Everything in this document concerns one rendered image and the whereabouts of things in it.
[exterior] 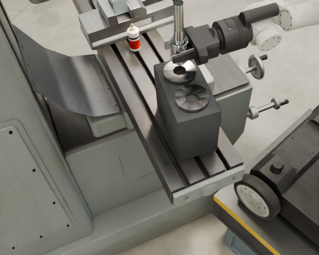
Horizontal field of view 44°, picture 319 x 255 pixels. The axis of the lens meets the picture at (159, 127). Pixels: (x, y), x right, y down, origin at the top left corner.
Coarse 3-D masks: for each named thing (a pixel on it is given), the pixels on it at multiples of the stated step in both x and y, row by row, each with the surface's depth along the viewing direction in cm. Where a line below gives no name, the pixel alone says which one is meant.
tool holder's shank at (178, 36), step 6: (180, 0) 90; (174, 6) 89; (180, 6) 89; (174, 12) 91; (180, 12) 90; (174, 18) 92; (180, 18) 92; (174, 24) 94; (180, 24) 93; (174, 30) 95; (180, 30) 95; (174, 36) 96; (180, 36) 96; (180, 42) 98
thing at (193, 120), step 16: (160, 64) 111; (192, 64) 108; (160, 80) 107; (176, 80) 105; (192, 80) 106; (160, 96) 114; (176, 96) 102; (192, 96) 103; (208, 96) 101; (160, 112) 123; (176, 112) 100; (192, 112) 100; (208, 112) 100; (176, 128) 102; (192, 128) 102; (208, 128) 104; (176, 144) 109; (192, 144) 108; (208, 144) 111
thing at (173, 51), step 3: (171, 48) 99; (186, 48) 99; (171, 51) 100; (174, 51) 99; (177, 51) 99; (180, 51) 98; (183, 51) 99; (171, 54) 101; (174, 54) 100; (171, 57) 102; (171, 60) 103; (174, 63) 103; (177, 63) 102; (180, 63) 102; (183, 63) 102
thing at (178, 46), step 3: (171, 39) 99; (186, 39) 98; (171, 42) 98; (174, 42) 98; (183, 42) 98; (186, 42) 98; (171, 45) 98; (174, 45) 98; (177, 45) 98; (180, 45) 97; (183, 45) 97; (186, 45) 98; (174, 48) 98; (177, 48) 98; (180, 48) 98; (183, 48) 98
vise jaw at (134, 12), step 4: (128, 0) 142; (132, 0) 141; (136, 0) 141; (128, 4) 140; (132, 4) 140; (136, 4) 140; (140, 4) 140; (128, 8) 140; (132, 8) 139; (136, 8) 139; (140, 8) 139; (144, 8) 140; (128, 12) 143; (132, 12) 139; (136, 12) 140; (140, 12) 141; (144, 12) 142; (132, 16) 141; (136, 16) 141
